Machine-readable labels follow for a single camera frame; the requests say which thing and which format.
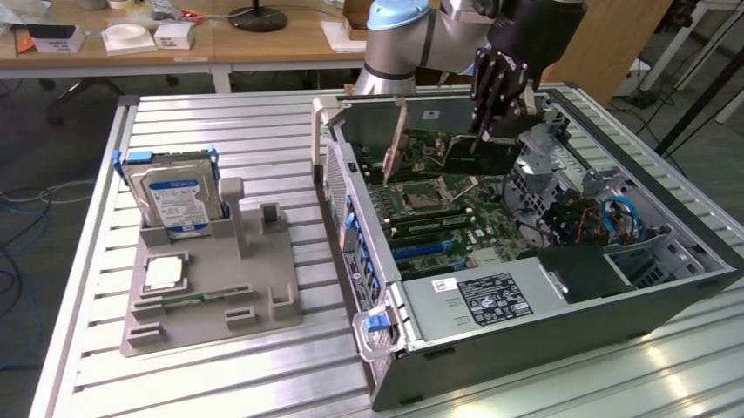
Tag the black chair base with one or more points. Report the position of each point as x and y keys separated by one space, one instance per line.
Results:
x=75 y=87

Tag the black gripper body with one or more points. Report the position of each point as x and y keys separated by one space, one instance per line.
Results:
x=540 y=30

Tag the perforated metal disk bay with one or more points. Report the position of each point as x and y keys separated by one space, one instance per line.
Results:
x=540 y=187

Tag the silver CPU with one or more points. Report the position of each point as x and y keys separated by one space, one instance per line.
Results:
x=163 y=272

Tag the grey parts rack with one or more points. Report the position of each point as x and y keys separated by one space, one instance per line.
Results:
x=220 y=270

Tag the white box with dark lid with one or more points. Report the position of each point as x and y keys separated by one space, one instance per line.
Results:
x=55 y=41

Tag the grey power supply unit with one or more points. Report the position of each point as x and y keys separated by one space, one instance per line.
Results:
x=441 y=313

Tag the plain white box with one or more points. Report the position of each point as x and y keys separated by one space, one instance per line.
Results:
x=174 y=37

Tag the black round lamp base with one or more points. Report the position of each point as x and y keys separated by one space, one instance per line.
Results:
x=258 y=19

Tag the white paper stack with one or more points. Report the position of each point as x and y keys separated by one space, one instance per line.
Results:
x=343 y=41

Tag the blue case latch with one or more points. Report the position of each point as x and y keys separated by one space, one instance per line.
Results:
x=373 y=324

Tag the black expansion slot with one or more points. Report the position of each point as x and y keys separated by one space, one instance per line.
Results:
x=430 y=269

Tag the wooden cabinet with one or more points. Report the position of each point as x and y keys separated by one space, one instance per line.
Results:
x=604 y=52

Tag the white floor box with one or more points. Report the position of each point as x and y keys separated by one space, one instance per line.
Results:
x=631 y=80

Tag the black stand pole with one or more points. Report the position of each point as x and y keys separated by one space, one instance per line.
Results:
x=697 y=87

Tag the CPU socket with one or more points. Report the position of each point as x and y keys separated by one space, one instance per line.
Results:
x=423 y=200

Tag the blue expansion slot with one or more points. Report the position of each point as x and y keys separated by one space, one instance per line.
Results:
x=421 y=250

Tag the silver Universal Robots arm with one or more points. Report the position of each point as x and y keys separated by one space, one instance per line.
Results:
x=395 y=48

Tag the white round container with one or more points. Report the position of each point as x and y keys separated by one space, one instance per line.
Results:
x=127 y=39

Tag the green motherboard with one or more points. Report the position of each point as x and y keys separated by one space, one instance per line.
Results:
x=482 y=226

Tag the wooden desk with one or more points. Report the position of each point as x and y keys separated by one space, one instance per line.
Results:
x=262 y=48

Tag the metal socket cover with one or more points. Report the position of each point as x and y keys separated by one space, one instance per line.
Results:
x=462 y=187

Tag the brown cardboard box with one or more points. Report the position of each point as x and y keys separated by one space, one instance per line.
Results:
x=355 y=13

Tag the hard disk with blue carrier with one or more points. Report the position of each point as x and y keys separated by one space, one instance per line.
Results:
x=174 y=200

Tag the open black PC case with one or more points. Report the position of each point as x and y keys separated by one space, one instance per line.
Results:
x=522 y=348

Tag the graphics card with black fan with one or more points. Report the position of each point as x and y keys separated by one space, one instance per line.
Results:
x=477 y=159

